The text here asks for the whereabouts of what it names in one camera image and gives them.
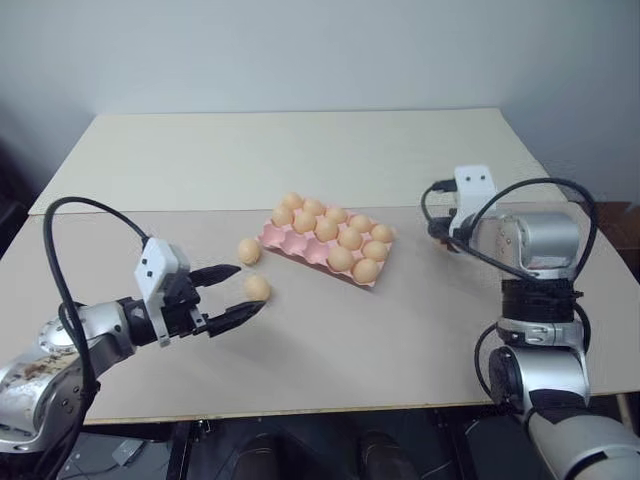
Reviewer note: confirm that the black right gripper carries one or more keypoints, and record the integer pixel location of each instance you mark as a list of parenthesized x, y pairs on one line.
[(440, 229)]

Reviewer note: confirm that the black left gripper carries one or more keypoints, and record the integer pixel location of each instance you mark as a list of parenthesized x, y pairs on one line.
[(179, 305)]

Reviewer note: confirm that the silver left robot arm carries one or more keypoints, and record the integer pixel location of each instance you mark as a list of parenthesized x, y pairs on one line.
[(30, 390)]

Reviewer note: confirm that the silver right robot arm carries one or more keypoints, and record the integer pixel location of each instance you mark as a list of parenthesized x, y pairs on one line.
[(550, 235)]

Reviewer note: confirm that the tan egg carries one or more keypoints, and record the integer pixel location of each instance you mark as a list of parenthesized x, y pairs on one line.
[(366, 270), (382, 233), (351, 239), (313, 206), (375, 250), (360, 223), (336, 215), (257, 288), (248, 250), (281, 215), (304, 221), (327, 228), (291, 201), (341, 258)]

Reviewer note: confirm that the pink egg tray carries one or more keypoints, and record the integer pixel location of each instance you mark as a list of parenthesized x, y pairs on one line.
[(299, 246)]

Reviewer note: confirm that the small grey box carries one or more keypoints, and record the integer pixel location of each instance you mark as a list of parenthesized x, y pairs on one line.
[(126, 451)]

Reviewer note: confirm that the dark rounded shape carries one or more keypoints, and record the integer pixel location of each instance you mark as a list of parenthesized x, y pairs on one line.
[(384, 455)]

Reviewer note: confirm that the dark furniture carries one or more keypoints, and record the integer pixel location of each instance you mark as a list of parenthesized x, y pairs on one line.
[(10, 200)]

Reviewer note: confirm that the wooden table leg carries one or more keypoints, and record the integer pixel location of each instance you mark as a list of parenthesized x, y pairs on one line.
[(623, 409)]

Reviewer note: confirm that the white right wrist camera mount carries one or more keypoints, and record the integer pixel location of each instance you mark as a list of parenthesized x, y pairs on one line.
[(472, 187)]

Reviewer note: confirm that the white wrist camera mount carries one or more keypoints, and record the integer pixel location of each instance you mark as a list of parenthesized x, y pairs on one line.
[(152, 262), (472, 187)]

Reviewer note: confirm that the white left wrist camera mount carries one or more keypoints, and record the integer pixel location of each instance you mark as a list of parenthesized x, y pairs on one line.
[(152, 262)]

